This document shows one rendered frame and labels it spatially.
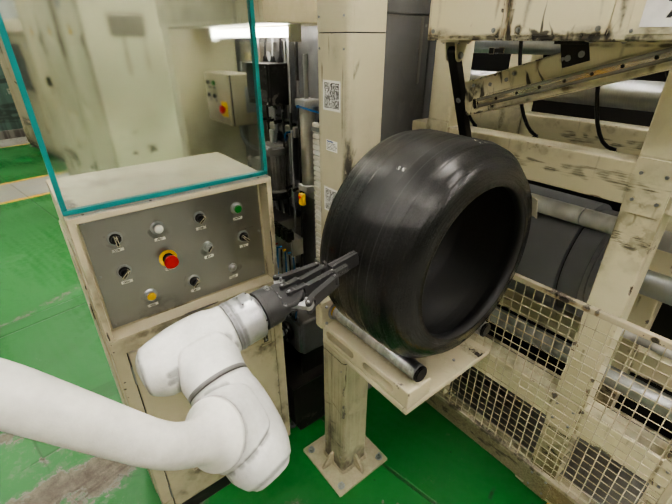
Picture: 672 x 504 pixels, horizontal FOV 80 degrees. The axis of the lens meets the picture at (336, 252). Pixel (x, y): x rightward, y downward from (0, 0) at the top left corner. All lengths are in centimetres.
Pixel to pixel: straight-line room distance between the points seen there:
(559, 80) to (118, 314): 131
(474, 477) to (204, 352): 156
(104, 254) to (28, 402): 76
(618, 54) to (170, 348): 107
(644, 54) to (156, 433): 111
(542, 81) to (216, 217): 96
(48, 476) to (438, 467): 167
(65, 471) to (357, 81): 197
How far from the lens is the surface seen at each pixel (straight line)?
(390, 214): 81
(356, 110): 110
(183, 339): 68
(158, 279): 129
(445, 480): 200
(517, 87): 123
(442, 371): 123
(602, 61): 116
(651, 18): 99
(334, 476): 194
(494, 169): 92
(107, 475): 218
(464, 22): 117
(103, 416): 52
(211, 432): 59
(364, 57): 110
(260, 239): 138
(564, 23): 104
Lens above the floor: 164
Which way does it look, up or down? 28 degrees down
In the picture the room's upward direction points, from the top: straight up
